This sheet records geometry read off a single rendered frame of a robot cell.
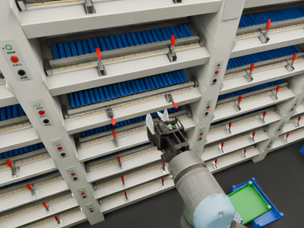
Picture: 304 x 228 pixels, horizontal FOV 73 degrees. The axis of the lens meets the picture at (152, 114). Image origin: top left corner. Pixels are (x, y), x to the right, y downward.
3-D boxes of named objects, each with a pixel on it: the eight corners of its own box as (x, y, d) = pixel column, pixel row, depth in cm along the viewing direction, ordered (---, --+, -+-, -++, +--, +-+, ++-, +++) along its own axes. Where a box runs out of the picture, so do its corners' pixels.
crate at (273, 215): (278, 219, 146) (284, 215, 140) (255, 230, 141) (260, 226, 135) (250, 182, 166) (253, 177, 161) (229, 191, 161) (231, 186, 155)
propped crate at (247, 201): (232, 232, 140) (231, 230, 134) (215, 204, 153) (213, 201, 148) (271, 210, 139) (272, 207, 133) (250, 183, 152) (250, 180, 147)
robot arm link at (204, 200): (197, 244, 45) (202, 226, 38) (172, 192, 53) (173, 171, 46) (233, 226, 47) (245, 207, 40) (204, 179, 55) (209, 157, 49)
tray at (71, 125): (199, 100, 100) (206, 90, 91) (68, 135, 84) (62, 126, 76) (182, 67, 107) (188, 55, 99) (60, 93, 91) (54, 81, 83)
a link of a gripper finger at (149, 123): (147, 103, 66) (162, 121, 60) (148, 117, 70) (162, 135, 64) (139, 106, 65) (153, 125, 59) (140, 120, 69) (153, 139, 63)
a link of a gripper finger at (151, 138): (155, 122, 66) (169, 140, 60) (155, 126, 67) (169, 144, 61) (142, 127, 64) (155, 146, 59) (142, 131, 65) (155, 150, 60)
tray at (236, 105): (290, 99, 132) (307, 87, 119) (208, 124, 116) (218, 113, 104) (273, 73, 139) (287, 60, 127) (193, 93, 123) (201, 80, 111)
